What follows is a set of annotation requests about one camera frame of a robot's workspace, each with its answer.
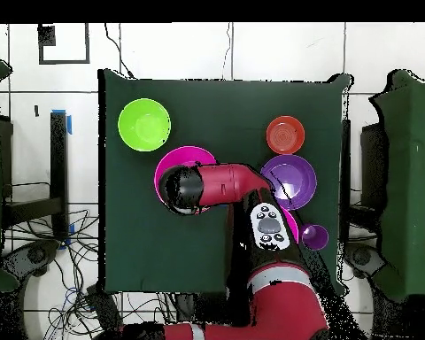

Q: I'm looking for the red plastic bowl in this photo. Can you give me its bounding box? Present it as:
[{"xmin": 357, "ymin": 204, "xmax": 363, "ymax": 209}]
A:
[{"xmin": 266, "ymin": 115, "xmax": 306, "ymax": 156}]

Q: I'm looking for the purple plastic bowl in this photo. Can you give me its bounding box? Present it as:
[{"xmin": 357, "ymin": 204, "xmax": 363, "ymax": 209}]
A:
[{"xmin": 259, "ymin": 154, "xmax": 318, "ymax": 212}]

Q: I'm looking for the thin grey cable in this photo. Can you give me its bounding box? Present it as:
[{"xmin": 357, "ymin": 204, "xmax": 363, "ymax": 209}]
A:
[{"xmin": 221, "ymin": 23, "xmax": 234, "ymax": 81}]

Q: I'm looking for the dark green tablecloth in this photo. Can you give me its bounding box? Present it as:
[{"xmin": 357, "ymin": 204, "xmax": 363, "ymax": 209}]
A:
[{"xmin": 97, "ymin": 68, "xmax": 352, "ymax": 298}]

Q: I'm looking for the tangle of black cables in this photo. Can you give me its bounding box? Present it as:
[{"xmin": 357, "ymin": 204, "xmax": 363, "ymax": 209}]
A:
[{"xmin": 3, "ymin": 208, "xmax": 178, "ymax": 340}]

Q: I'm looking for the grey pedestal foot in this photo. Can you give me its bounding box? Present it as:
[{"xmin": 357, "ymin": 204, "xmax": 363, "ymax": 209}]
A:
[
  {"xmin": 343, "ymin": 243, "xmax": 387, "ymax": 281},
  {"xmin": 0, "ymin": 239, "xmax": 61, "ymax": 281}
]

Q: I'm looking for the large lime green bowl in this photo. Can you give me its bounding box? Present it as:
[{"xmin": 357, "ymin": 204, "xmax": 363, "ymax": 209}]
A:
[{"xmin": 117, "ymin": 97, "xmax": 172, "ymax": 153}]

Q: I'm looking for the purple plastic cup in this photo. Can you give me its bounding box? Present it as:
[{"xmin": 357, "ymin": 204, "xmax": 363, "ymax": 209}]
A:
[{"xmin": 299, "ymin": 223, "xmax": 329, "ymax": 251}]

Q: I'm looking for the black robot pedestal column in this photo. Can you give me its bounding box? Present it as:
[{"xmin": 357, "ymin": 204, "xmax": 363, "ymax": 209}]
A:
[{"xmin": 174, "ymin": 293, "xmax": 231, "ymax": 324}]

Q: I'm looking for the black square floor frame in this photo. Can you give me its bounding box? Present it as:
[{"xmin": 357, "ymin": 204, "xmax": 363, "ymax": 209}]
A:
[{"xmin": 38, "ymin": 23, "xmax": 90, "ymax": 66}]

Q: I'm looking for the black cable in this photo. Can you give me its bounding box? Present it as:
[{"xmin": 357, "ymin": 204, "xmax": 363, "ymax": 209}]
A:
[{"xmin": 104, "ymin": 23, "xmax": 135, "ymax": 78}]

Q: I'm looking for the black floor box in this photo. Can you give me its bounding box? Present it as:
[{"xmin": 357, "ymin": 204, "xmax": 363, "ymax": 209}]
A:
[{"xmin": 85, "ymin": 284, "xmax": 124, "ymax": 332}]

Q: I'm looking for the black metal stand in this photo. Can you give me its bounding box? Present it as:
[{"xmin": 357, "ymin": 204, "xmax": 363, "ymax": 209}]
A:
[{"xmin": 3, "ymin": 112, "xmax": 70, "ymax": 242}]

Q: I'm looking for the magenta plastic bowl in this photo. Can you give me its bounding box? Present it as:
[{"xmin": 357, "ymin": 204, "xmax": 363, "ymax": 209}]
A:
[
  {"xmin": 153, "ymin": 145, "xmax": 219, "ymax": 214},
  {"xmin": 281, "ymin": 206, "xmax": 300, "ymax": 245}
]

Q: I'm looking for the blue tape strip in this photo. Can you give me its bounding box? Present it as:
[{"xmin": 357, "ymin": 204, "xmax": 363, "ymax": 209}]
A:
[{"xmin": 51, "ymin": 109, "xmax": 73, "ymax": 135}]

